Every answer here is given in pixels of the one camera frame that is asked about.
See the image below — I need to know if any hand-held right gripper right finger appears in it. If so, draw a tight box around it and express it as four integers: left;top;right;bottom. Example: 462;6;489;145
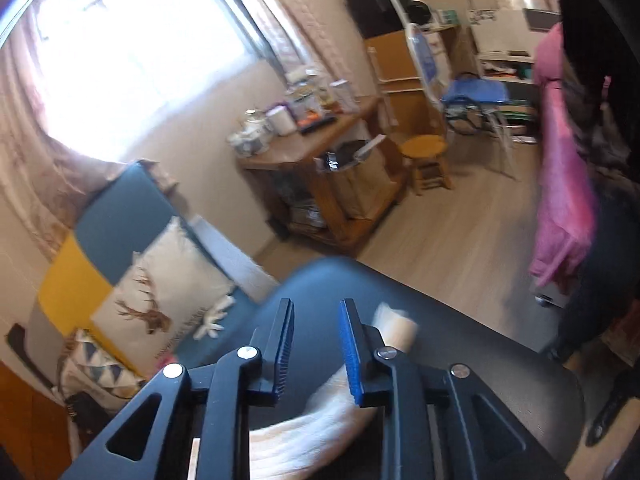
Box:
339;299;566;480

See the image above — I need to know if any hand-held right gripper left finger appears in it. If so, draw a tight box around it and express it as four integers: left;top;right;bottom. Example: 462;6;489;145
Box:
60;298;296;480

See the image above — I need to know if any white knit sweater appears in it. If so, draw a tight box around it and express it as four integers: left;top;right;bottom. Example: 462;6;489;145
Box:
249;302;418;480

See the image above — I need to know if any black leather round table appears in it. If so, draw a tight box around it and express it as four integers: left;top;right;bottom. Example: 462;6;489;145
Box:
177;256;586;480

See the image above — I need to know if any deer print cushion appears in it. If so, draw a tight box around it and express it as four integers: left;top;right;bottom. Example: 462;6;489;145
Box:
90;216;237;378

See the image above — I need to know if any beige tote bag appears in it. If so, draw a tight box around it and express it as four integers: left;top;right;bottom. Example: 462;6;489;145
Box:
315;135;407;221

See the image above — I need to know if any triangle pattern cushion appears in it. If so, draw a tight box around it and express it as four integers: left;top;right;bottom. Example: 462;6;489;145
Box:
57;330;148;406

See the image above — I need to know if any wooden side desk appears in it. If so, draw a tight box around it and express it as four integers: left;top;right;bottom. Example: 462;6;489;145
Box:
235;95;408;256

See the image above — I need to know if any black handbag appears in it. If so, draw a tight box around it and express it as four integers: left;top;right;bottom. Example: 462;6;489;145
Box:
65;392;108;436

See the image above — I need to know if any round wooden stool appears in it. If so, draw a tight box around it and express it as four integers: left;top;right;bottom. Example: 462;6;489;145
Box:
400;135;453;196

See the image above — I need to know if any grey yellow blue armchair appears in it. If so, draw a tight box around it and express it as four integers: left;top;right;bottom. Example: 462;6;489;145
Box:
7;160;281;461

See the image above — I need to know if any group of white jars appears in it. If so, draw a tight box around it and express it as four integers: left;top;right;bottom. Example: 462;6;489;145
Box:
227;107;275;157

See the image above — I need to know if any white canister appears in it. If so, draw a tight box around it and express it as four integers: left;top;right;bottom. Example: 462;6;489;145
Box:
267;105;298;137

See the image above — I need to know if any black padded chair bar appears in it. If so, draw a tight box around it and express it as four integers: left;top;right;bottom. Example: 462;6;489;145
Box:
7;322;56;391

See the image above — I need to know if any clear desktop organizer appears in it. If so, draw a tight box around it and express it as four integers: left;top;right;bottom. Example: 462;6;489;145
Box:
285;67;326;116

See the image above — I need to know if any black shoe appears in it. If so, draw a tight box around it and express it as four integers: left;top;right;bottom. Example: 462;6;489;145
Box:
585;400;621;448

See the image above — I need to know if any pink cloth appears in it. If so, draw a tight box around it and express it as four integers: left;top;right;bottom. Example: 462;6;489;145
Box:
529;22;613;293

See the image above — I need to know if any blue baby walker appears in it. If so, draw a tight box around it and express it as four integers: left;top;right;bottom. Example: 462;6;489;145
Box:
441;74;518;171

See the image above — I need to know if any wooden shelf cabinet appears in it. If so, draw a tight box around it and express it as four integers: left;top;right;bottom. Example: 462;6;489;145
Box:
364;30;441;131

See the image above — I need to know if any beige starfish print curtain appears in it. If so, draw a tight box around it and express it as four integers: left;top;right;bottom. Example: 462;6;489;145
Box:
0;25;166;261

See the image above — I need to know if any white stand with blue panel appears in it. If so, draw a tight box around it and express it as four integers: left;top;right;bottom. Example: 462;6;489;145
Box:
367;0;443;88

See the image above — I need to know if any beige patterned curtain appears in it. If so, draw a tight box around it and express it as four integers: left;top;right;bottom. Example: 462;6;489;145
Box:
235;0;361;111

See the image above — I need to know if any window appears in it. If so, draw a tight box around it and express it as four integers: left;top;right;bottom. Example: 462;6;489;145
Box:
30;0;273;161

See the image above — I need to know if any black television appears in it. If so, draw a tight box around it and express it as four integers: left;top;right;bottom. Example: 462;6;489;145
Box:
344;0;416;38

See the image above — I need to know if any white shelf unit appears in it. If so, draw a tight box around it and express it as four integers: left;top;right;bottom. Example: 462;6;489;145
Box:
470;7;561;136

